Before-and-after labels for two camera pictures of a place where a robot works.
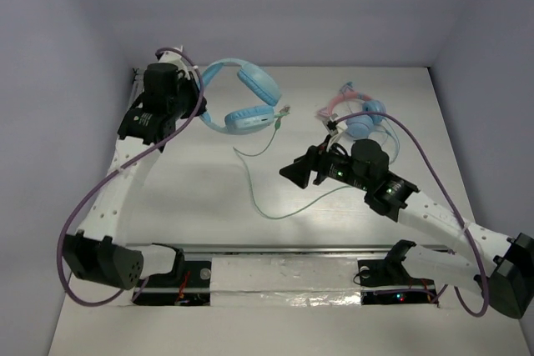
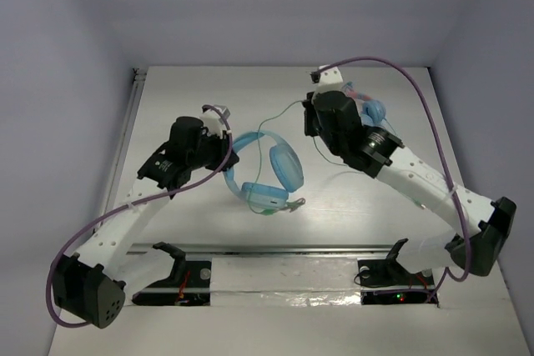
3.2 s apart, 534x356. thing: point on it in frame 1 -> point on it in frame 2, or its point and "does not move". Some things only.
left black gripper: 196,102 -> 225,152
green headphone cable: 247,173 -> 256,162
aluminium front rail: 288,249 does not move
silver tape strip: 285,282 does not move
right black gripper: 316,158 -> 309,127
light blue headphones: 244,120 -> 264,198
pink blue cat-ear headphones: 359,126 does not move
